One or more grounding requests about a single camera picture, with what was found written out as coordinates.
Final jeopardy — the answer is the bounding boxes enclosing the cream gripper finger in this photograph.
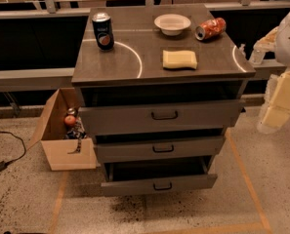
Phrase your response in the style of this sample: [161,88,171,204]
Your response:
[257,68,290,134]
[253,27,278,53]

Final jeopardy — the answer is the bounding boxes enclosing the yellow sponge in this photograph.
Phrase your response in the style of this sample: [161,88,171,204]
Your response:
[163,51,197,69]

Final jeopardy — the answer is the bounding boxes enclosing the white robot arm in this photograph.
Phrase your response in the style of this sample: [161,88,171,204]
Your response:
[254,12,290,134]

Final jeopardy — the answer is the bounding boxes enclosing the white paper bowl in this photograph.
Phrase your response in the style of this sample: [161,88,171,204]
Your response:
[154,14,191,36]

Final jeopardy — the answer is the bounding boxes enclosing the crushed orange soda can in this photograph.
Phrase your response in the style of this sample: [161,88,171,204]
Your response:
[195,18,227,41]

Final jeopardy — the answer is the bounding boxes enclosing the top grey drawer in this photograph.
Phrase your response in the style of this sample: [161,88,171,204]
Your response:
[79,99,244,137]

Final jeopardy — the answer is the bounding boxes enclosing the grey drawer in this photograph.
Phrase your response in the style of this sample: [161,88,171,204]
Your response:
[95,136,225,163]
[79,99,244,137]
[102,157,218,196]

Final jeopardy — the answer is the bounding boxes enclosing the grey drawer cabinet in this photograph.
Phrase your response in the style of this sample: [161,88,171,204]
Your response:
[70,3,257,198]

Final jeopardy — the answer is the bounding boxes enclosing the dark blue soda can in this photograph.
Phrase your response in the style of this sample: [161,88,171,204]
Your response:
[92,12,114,51]

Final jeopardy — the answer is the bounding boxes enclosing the bottom grey drawer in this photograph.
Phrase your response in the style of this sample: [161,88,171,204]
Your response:
[102,157,218,196]

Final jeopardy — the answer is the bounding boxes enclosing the middle grey drawer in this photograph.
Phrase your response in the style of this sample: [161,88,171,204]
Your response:
[95,136,225,163]

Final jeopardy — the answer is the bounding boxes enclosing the small can in box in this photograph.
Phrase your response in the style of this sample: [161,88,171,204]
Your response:
[66,107,77,117]

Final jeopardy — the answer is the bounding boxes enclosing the blue snack bag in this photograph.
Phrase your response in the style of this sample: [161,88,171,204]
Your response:
[64,118,86,139]

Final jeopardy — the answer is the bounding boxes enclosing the red apple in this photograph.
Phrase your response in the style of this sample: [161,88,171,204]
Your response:
[63,115,76,127]

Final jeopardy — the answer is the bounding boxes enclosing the cardboard box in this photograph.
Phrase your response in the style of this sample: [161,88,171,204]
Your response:
[27,88,97,171]

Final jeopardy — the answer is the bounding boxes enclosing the black power cable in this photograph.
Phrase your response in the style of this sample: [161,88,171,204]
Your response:
[0,128,27,177]

